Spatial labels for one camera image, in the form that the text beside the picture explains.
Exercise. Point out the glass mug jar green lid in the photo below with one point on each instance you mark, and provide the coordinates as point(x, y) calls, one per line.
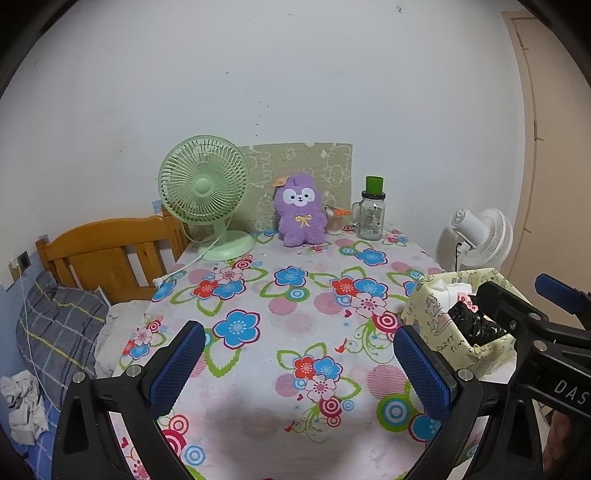
point(370, 221)

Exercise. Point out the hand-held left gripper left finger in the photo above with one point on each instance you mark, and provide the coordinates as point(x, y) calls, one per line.
point(178, 364)

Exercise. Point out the person's right hand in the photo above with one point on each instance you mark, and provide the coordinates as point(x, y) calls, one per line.
point(559, 438)

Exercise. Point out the green cartoon print board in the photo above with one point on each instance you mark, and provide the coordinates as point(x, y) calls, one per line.
point(314, 161)

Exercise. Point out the purple plush toy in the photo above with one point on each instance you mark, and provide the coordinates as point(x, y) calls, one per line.
point(300, 221)

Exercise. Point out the grey plaid pillow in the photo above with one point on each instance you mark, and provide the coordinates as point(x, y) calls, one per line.
point(60, 327)

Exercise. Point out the green desk fan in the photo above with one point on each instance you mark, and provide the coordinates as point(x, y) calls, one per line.
point(201, 184)

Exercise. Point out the floral tablecloth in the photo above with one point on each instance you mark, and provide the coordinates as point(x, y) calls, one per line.
point(277, 314)

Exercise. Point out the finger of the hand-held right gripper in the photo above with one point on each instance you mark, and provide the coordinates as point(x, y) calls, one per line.
point(512, 311)
point(558, 288)

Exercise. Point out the wooden bed headboard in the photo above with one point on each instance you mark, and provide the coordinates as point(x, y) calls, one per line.
point(97, 249)

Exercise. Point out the cotton swab jar orange lid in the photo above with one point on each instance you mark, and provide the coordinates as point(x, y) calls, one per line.
point(336, 224)

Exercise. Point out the white blanket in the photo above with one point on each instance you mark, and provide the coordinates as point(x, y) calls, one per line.
point(122, 330)

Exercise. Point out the beige door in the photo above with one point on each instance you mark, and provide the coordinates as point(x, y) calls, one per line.
point(558, 152)

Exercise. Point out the black plastic bag roll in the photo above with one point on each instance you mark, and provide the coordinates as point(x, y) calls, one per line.
point(471, 323)

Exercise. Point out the yellow cartoon print storage box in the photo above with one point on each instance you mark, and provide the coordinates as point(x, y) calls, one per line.
point(429, 318)

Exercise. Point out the wall socket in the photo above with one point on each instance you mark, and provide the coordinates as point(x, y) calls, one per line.
point(24, 261)

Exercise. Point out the white standing fan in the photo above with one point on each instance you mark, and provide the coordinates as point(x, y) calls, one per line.
point(491, 240)

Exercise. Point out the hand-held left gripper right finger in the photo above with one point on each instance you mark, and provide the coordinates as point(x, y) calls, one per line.
point(422, 369)

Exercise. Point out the crumpled white cloth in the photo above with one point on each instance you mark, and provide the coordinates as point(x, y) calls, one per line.
point(23, 406)

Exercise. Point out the white cloth bundle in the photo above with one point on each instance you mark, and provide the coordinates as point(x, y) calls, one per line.
point(448, 290)

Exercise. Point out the blue checked bedsheet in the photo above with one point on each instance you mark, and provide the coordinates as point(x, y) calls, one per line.
point(41, 454)

